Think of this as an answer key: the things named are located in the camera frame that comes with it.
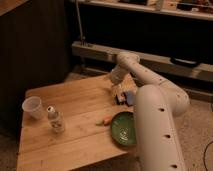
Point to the clear plastic cup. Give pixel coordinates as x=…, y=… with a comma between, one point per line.
x=33, y=106

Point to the upper cluttered shelf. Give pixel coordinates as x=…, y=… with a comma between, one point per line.
x=158, y=7

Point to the blue rectangular block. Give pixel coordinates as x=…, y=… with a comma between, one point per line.
x=129, y=98

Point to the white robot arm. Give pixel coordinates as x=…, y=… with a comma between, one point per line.
x=156, y=103

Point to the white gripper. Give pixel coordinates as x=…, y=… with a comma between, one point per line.
x=117, y=76

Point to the metal shelf rail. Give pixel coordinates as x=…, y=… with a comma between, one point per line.
x=157, y=63

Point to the green ceramic bowl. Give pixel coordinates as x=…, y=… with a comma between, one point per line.
x=122, y=128

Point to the black handle on rail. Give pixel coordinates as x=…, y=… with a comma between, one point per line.
x=185, y=63

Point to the clear plastic bottle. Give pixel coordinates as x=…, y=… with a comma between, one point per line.
x=56, y=120

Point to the wooden low table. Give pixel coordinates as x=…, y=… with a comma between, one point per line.
x=83, y=103

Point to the small orange carrot toy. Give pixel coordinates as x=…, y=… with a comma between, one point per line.
x=104, y=122

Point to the vertical metal pole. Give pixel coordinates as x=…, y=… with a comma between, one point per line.
x=82, y=38

